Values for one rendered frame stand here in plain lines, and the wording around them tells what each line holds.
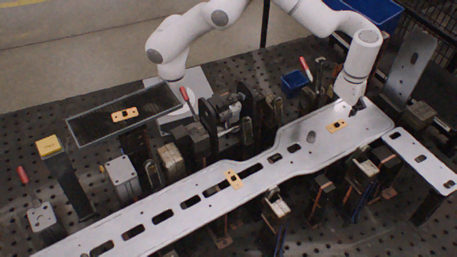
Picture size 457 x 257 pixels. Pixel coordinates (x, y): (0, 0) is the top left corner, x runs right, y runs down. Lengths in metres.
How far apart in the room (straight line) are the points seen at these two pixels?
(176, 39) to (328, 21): 0.57
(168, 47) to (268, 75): 0.77
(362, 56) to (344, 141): 0.39
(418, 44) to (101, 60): 2.44
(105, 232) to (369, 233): 1.00
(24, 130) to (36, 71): 1.39
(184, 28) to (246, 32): 2.05
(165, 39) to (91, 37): 2.10
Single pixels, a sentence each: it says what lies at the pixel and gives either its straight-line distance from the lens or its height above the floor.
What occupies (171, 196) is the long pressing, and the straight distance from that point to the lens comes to 1.47.
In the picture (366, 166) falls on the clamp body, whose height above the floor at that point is 1.04.
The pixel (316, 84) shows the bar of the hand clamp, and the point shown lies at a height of 1.11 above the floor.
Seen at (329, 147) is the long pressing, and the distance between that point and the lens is 1.62.
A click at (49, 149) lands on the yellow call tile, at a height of 1.16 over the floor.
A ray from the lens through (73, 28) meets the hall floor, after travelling 3.81.
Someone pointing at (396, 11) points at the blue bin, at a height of 1.13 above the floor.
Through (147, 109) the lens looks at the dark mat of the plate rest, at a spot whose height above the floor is 1.16.
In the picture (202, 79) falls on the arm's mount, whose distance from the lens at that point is 2.08.
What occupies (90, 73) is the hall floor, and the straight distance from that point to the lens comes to 3.38.
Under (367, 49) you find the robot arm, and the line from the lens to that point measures 1.36.
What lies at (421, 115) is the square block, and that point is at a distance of 1.74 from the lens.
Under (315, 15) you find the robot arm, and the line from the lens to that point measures 1.34.
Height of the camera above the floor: 2.28
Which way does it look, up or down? 52 degrees down
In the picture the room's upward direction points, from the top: 1 degrees clockwise
